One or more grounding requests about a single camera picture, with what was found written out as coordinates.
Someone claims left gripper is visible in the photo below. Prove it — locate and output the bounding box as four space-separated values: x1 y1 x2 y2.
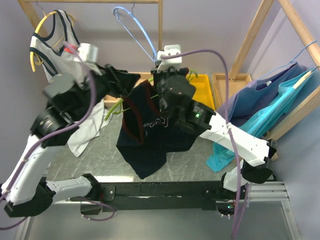
70 61 140 121

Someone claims green hanger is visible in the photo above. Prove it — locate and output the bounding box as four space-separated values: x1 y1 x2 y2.
103 69 202 115

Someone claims navy tank top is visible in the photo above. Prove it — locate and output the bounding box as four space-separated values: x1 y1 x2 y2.
116 80 197 180

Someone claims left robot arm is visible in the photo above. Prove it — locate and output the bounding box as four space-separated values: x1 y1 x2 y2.
0 64 141 218

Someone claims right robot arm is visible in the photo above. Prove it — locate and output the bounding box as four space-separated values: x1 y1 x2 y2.
151 66 276 199

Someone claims white tank top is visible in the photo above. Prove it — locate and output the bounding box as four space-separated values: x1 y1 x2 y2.
29 10 106 157

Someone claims yellow hanger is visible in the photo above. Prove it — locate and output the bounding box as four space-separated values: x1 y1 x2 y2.
29 10 76 72

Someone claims left wooden rack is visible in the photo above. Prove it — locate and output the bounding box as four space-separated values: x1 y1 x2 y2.
17 0 165 109

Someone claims wooden rack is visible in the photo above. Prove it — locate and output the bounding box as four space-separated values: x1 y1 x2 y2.
211 0 320 161
17 0 165 109

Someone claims yellow plastic bin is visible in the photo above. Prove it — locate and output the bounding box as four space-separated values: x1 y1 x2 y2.
186 74 216 110

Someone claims right wooden rack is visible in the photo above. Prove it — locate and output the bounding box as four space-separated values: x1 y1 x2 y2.
211 0 320 161

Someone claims purple garment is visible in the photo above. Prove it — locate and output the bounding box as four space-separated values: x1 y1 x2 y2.
217 63 307 127

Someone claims cyan garment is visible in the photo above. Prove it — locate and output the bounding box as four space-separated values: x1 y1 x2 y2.
200 70 314 172

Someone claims black base bar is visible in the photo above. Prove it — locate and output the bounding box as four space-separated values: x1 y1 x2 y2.
88 180 236 211

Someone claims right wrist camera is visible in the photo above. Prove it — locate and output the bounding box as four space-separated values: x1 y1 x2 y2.
155 44 182 73

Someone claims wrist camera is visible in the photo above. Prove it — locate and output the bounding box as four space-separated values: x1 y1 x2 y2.
155 44 182 73
64 42 99 64

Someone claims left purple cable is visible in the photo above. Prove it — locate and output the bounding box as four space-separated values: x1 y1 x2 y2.
0 42 98 230

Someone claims purple cable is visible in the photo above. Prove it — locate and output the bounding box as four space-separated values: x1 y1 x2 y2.
161 49 247 238
0 42 98 230

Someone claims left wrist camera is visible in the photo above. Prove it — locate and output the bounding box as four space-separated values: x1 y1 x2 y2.
64 42 99 64

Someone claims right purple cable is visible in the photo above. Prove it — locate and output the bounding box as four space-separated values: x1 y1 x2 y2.
161 49 247 238

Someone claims light blue wire hanger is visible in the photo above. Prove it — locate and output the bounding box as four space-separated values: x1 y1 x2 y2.
256 40 317 81

